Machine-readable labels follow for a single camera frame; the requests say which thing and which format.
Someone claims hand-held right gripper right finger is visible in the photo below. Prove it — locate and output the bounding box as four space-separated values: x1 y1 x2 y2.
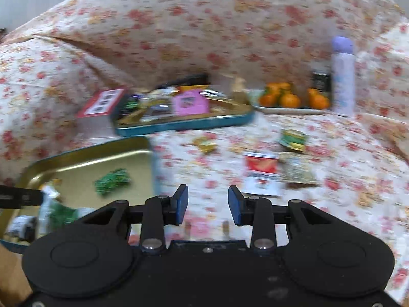
228 185 333 250

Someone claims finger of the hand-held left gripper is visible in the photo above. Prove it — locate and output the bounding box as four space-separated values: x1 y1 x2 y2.
0 185 43 208

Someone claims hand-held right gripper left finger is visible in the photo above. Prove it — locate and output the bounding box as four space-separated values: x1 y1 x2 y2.
78 184 189 251

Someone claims white long snack packet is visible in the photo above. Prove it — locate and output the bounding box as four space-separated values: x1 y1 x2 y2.
41 184 62 203

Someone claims black and white snack packet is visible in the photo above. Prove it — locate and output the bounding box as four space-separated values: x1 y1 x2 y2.
6 216 36 241

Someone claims green and white snack packet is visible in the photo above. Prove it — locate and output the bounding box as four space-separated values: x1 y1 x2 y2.
38 198 81 235

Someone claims green foil snack packet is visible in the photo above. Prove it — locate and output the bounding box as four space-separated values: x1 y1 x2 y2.
94 168 131 196

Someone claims gold tin tray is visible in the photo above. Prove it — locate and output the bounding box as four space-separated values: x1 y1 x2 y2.
0 136 157 253

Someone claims red and white snack packet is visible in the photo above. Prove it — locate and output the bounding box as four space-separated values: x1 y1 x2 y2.
243 152 283 197

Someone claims gold wrapped candy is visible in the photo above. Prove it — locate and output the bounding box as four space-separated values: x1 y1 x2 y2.
192 136 218 154

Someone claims beige and green snack packet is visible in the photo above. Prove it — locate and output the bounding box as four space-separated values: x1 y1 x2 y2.
279 153 320 188

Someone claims teal tin with sweets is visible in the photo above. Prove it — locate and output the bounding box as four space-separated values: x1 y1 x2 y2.
112 85 256 136

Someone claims green and yellow snack packet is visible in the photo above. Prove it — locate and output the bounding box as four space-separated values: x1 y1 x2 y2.
279 129 309 152

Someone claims pink snack packet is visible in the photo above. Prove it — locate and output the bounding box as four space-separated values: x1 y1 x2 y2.
173 90 210 116

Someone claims white plate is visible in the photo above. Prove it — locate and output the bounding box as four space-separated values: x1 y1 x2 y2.
251 101 334 115

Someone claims red and white cardboard box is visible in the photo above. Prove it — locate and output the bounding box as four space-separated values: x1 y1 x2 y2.
76 88 127 139

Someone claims pile of tangerines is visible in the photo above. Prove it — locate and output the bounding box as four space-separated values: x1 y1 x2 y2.
259 82 330 110

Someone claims dark small jar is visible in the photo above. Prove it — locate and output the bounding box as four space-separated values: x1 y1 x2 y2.
311 70 331 98

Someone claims white spray bottle purple cap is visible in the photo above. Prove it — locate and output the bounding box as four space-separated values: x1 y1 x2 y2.
331 36 356 117

